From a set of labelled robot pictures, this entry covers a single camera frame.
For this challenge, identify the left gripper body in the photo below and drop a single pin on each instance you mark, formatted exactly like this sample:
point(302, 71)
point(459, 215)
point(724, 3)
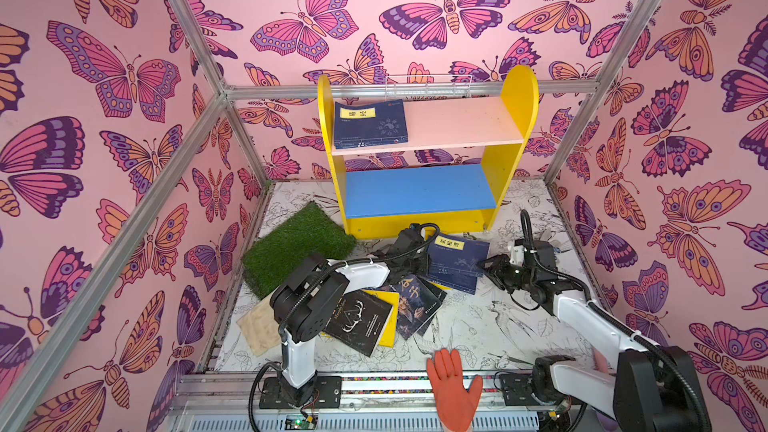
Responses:
point(416, 267)

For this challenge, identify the dark purple cover book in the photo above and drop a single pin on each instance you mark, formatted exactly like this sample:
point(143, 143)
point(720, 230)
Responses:
point(419, 301)

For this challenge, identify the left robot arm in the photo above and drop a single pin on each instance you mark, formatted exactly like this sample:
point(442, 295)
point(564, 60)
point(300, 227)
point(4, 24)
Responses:
point(303, 304)

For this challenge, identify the beige cloth glove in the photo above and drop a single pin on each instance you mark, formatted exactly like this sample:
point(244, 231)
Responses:
point(259, 328)

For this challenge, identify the green circuit board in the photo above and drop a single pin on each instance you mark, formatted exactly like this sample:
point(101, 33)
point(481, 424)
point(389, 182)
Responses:
point(299, 422)

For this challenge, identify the green artificial grass mat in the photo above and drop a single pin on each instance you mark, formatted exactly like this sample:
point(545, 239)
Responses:
point(273, 258)

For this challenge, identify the black book yellow title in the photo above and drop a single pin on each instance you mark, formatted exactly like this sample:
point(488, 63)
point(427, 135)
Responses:
point(359, 321)

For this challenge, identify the navy book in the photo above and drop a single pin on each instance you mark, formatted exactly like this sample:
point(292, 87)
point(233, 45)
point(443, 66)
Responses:
point(382, 123)
point(454, 255)
point(460, 282)

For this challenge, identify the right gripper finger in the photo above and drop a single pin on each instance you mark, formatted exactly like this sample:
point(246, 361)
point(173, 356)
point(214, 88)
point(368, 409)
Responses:
point(497, 274)
point(497, 262)

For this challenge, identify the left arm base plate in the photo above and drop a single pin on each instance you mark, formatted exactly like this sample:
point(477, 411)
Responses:
point(320, 392)

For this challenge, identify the aluminium rail base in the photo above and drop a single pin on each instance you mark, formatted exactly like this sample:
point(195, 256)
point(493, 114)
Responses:
point(386, 401)

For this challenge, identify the yellow pink blue bookshelf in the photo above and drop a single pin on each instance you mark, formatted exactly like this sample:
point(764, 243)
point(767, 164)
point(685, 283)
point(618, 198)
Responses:
point(454, 170)

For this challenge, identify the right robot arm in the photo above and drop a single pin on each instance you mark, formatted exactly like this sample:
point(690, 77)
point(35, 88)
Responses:
point(648, 386)

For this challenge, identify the thin yellow book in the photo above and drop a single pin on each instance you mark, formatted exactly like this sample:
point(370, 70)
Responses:
point(387, 337)

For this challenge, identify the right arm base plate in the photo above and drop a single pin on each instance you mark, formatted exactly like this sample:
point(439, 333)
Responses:
point(517, 389)

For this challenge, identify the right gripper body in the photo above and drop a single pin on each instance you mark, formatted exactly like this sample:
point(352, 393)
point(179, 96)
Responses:
point(498, 269)

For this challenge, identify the red rubber glove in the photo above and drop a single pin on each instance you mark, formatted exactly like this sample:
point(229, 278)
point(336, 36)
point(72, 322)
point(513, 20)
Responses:
point(456, 405)

